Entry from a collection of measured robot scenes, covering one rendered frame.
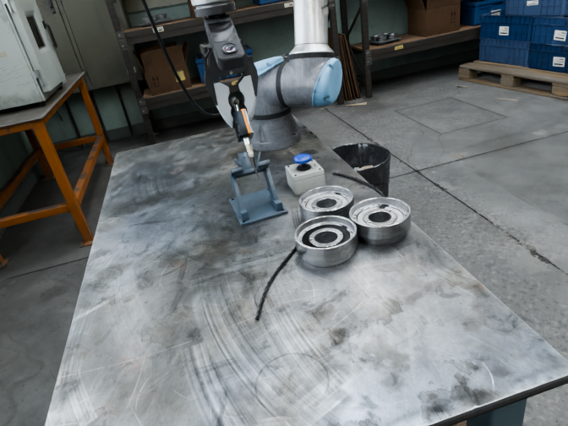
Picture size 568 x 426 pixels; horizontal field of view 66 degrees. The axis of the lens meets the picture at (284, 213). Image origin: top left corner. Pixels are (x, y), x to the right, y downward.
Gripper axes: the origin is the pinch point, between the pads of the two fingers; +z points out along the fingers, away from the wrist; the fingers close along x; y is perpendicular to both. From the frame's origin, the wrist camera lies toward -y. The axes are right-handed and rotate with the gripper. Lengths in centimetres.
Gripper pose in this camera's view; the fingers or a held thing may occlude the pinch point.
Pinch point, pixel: (240, 120)
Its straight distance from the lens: 85.3
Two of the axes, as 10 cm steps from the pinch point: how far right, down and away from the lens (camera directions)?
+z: 1.6, 8.6, 4.8
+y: -3.0, -4.2, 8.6
